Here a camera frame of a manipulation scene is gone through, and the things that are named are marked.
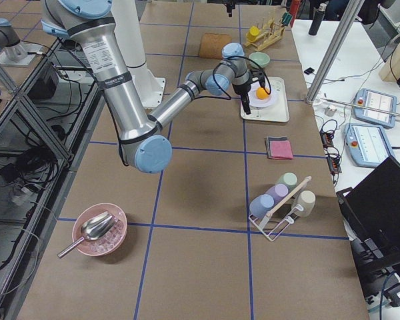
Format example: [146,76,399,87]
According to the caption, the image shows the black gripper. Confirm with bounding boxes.
[225,0,251,115]

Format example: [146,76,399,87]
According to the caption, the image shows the green cup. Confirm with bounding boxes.
[276,172,298,191]

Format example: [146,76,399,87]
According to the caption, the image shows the purple cup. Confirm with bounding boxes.
[265,183,289,205]

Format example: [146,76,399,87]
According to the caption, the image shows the blue cup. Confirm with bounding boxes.
[249,194,275,219]

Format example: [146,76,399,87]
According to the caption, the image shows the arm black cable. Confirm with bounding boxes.
[211,56,273,101]

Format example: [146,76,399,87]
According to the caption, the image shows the beige cup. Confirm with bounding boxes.
[293,190,316,217]

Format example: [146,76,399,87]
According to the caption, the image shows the wooden drying rack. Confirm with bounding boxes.
[243,9,287,52]

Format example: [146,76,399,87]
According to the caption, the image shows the black bottle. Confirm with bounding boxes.
[308,3,327,36]

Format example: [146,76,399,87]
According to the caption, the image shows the metal scoop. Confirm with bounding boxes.
[57,211,115,259]

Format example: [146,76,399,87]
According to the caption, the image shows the blue teach pendant near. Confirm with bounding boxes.
[344,123,395,168]

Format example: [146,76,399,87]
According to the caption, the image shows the white round plate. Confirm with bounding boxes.
[248,83,280,109]

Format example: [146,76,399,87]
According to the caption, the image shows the green bowl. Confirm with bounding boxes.
[249,52,271,69]

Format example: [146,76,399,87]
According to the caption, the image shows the yellow mug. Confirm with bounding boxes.
[246,26,260,42]

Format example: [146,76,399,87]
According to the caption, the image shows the white wire cup rack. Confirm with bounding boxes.
[248,176,311,241]

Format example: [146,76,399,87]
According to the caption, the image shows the cream bear tray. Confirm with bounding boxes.
[240,77,289,123]

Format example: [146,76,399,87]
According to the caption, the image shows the aluminium frame post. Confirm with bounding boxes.
[305,0,364,105]

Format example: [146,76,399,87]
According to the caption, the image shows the pink folded cloth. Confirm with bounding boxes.
[270,140,293,159]

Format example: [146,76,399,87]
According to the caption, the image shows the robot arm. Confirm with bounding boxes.
[41,1,253,173]
[0,1,120,61]

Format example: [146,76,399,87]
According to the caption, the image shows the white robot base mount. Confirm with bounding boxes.
[111,0,166,109]

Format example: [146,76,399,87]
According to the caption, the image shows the grey folded cloth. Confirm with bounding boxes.
[265,137,288,159]

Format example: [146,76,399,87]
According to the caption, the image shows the blue teach pendant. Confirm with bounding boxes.
[354,88,397,129]
[344,123,395,168]

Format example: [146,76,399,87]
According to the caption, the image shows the pink bowl with beads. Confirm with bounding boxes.
[72,203,128,257]

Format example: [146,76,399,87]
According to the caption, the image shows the wooden cutting board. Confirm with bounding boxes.
[199,33,232,59]

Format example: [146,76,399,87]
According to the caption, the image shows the black monitor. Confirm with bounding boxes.
[337,156,400,276]

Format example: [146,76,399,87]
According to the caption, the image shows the orange fruit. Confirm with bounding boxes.
[255,87,269,100]

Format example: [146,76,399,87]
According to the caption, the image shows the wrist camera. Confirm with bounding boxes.
[250,69,265,88]

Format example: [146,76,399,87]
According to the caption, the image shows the blue teach pendant far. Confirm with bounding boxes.
[354,88,397,129]

